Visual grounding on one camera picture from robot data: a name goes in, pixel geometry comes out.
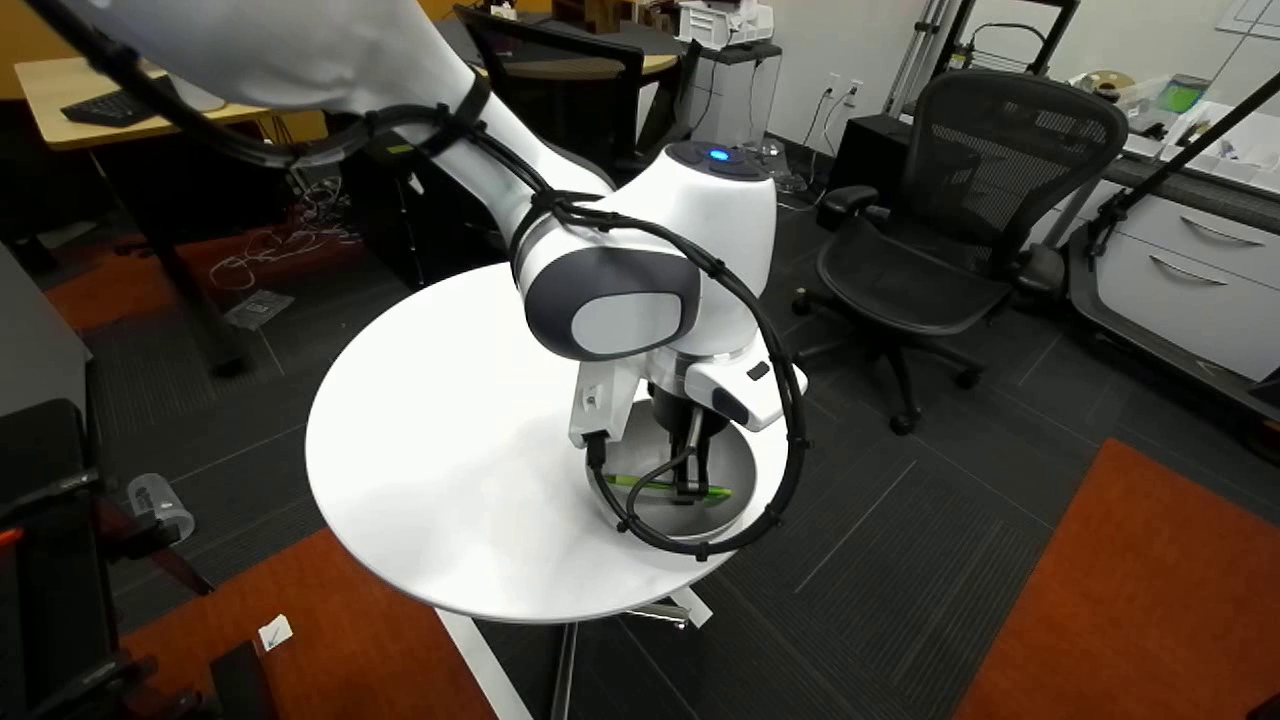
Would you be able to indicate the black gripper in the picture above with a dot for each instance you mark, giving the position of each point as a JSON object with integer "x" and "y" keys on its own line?
{"x": 669, "y": 400}

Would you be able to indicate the green pen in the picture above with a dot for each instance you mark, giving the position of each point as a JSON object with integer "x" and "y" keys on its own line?
{"x": 708, "y": 496}

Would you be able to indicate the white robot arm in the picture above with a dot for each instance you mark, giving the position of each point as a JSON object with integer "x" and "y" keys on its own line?
{"x": 627, "y": 267}

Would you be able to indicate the white round bowl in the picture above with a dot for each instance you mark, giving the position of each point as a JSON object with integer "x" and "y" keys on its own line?
{"x": 750, "y": 465}

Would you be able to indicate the black mesh office chair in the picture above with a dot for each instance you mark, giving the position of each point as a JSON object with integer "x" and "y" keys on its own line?
{"x": 904, "y": 275}

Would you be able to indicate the white table base legs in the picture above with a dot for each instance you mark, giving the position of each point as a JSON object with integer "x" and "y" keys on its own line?
{"x": 482, "y": 663}

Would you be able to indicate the black floor box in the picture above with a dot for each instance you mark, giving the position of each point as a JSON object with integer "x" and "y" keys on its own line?
{"x": 887, "y": 151}

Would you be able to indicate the black chair with high back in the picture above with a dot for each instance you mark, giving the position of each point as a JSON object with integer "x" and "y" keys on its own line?
{"x": 585, "y": 82}

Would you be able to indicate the white box device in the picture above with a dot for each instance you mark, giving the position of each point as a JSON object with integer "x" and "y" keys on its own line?
{"x": 725, "y": 24}

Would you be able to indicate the small white floor tag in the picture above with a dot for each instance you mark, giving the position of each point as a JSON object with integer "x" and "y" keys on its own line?
{"x": 273, "y": 634}

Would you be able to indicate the white drawer cabinet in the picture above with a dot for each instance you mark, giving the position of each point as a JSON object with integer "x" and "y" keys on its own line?
{"x": 1184, "y": 287}

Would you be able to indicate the black tripod pole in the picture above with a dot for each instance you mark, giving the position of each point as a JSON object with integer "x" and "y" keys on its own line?
{"x": 1174, "y": 160}

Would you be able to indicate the light wooden desk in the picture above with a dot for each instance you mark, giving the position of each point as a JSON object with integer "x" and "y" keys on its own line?
{"x": 80, "y": 87}

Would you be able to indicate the black stand post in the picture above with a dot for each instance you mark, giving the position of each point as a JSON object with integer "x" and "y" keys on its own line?
{"x": 240, "y": 680}

